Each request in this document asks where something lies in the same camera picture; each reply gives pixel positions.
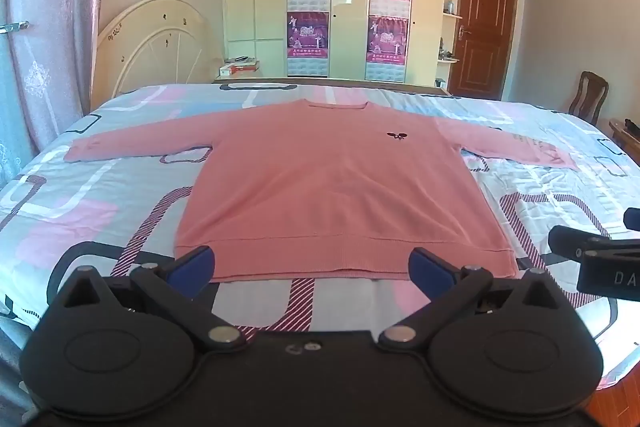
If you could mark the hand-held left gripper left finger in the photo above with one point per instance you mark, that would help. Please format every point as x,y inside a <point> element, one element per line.
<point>192,269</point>

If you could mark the wooden bed platform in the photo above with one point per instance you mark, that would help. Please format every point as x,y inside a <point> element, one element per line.
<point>325,82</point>

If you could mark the brown wooden door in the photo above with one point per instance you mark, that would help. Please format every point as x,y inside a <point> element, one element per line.
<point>482,32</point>

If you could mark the small white bin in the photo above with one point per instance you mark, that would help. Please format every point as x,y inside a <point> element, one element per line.
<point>440,83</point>

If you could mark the pink sweater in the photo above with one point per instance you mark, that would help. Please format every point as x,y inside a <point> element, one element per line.
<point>325,182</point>

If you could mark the wooden side table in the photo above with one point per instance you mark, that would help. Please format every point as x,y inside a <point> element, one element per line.
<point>625,137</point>

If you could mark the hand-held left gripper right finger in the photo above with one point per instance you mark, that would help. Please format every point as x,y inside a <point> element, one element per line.
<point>430,269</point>

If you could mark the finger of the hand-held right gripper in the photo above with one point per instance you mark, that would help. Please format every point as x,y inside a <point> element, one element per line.
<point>633,220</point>
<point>565,242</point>

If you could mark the printed bed sheet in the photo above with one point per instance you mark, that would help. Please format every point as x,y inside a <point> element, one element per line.
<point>75,217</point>

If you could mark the pink patterned curtain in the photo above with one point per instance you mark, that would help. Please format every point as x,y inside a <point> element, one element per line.
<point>50,32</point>

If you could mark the cream corner shelf unit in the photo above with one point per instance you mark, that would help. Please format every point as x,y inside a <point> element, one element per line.
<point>452,14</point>

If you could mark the cream round headboard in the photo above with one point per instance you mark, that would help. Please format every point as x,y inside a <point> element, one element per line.
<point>150,47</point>

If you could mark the wooden chair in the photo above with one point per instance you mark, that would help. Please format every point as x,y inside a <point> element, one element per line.
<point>590,99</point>

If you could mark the metal curtain holdback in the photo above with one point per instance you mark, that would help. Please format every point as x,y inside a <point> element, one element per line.
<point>15,27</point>

